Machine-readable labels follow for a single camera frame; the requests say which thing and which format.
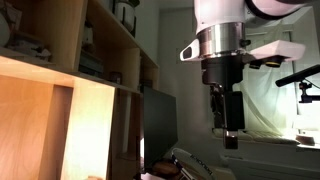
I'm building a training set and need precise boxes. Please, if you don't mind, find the small brown bowl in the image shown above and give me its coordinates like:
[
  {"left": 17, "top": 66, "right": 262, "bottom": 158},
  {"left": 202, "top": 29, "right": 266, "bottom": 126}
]
[{"left": 294, "top": 133, "right": 316, "bottom": 147}]

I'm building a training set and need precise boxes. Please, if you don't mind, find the pile of papers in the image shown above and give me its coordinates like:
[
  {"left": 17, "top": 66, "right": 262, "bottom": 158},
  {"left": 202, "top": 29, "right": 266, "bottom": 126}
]
[{"left": 6, "top": 31, "right": 52, "bottom": 63}]

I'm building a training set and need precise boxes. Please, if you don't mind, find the white pot in black stand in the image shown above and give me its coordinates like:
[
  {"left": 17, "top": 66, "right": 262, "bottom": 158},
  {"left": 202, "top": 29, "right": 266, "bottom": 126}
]
[{"left": 112, "top": 0, "right": 138, "bottom": 38}]

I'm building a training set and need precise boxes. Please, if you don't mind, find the dark book stack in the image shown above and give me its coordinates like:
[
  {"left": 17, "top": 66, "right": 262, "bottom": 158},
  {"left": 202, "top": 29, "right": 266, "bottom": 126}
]
[{"left": 78, "top": 49, "right": 105, "bottom": 79}]

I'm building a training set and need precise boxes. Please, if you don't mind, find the white windowsill cushion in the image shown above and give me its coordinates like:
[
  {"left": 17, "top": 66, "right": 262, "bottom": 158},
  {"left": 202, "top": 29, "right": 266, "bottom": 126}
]
[{"left": 211, "top": 127, "right": 301, "bottom": 146}]

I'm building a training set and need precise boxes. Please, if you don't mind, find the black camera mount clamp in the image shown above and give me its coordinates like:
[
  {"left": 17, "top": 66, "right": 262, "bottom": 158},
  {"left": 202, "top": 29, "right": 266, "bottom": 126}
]
[{"left": 298, "top": 80, "right": 320, "bottom": 104}]

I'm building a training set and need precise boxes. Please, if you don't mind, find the small dark jar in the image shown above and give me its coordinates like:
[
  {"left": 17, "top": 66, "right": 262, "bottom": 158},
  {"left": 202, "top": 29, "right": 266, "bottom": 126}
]
[{"left": 109, "top": 71, "right": 123, "bottom": 85}]

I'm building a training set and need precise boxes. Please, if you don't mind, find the small white figurine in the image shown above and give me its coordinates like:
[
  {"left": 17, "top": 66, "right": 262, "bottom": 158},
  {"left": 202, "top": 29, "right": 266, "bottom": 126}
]
[{"left": 81, "top": 20, "right": 95, "bottom": 46}]

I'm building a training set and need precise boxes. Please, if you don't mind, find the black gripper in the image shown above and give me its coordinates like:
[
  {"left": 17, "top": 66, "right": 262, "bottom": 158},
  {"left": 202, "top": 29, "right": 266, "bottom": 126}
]
[{"left": 200, "top": 56, "right": 247, "bottom": 150}]

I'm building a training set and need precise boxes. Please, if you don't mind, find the white round disc with text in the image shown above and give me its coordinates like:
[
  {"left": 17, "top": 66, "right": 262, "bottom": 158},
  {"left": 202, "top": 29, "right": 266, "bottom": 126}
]
[{"left": 170, "top": 147, "right": 216, "bottom": 180}]

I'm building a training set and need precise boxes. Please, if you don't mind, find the small brown rounded object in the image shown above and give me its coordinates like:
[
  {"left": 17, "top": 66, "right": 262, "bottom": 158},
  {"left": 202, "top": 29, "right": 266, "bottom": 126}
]
[{"left": 150, "top": 158, "right": 181, "bottom": 178}]

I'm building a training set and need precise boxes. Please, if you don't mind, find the wooden shelf unit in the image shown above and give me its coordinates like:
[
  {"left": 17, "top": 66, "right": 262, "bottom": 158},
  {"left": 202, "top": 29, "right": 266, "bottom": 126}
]
[{"left": 0, "top": 0, "right": 160, "bottom": 180}]

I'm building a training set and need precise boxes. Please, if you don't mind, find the black computer monitor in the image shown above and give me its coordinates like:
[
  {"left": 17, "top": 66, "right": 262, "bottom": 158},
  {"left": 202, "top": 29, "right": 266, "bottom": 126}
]
[{"left": 142, "top": 86, "right": 179, "bottom": 171}]

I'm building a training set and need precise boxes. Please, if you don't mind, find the white sheet curtain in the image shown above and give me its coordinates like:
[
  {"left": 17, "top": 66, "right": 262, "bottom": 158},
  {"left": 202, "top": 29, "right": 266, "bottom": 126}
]
[{"left": 233, "top": 23, "right": 298, "bottom": 136}]

